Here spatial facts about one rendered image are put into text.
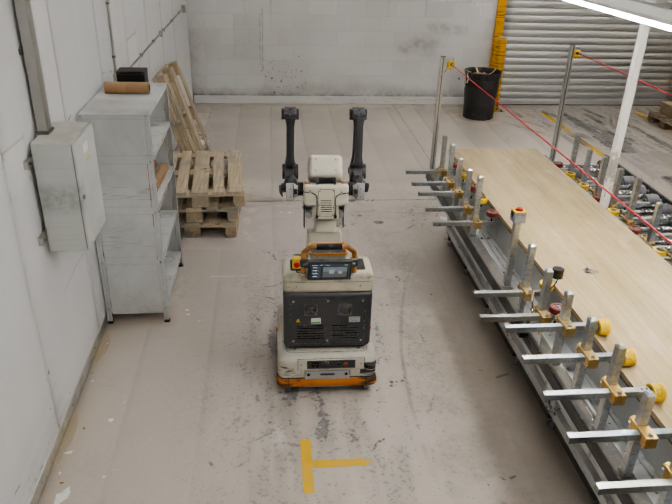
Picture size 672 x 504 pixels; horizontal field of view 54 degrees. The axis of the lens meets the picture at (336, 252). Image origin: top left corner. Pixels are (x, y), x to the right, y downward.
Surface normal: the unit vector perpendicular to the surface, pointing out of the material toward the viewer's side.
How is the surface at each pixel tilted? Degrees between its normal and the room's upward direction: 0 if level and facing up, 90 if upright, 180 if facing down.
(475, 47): 90
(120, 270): 90
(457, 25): 90
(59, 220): 90
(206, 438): 0
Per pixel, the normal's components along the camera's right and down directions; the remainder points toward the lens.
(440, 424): 0.03, -0.89
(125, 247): 0.09, 0.45
